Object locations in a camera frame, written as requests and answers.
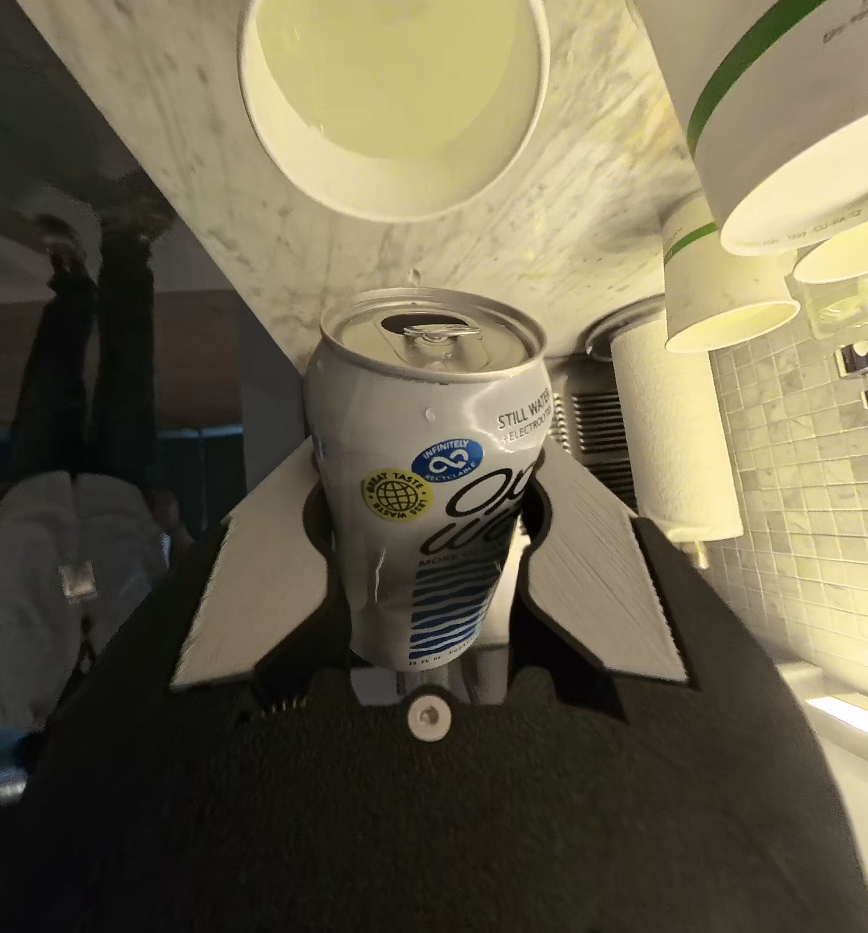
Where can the white paper cup green band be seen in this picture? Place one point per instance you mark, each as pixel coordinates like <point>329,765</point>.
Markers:
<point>856,255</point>
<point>718,291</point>
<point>375,87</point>

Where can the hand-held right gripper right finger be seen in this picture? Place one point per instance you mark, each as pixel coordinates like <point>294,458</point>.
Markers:
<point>601,583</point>

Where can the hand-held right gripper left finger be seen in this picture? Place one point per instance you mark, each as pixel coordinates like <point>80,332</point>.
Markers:
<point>259,583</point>

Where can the white paper towel roll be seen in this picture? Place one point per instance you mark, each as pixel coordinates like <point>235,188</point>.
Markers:
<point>674,437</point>

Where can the white marble desk countertop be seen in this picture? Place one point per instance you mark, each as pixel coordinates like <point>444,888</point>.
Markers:
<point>565,240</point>

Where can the under-cabinet light strip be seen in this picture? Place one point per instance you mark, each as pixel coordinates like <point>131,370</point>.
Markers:
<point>856,718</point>

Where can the white aluminium water can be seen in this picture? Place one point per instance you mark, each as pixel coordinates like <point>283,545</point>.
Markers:
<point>375,437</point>

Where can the steel appliance with vents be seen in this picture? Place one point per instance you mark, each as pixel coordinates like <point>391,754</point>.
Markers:
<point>594,423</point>

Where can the stack of inverted paper cups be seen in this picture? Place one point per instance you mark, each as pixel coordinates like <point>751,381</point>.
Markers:
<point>791,146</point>

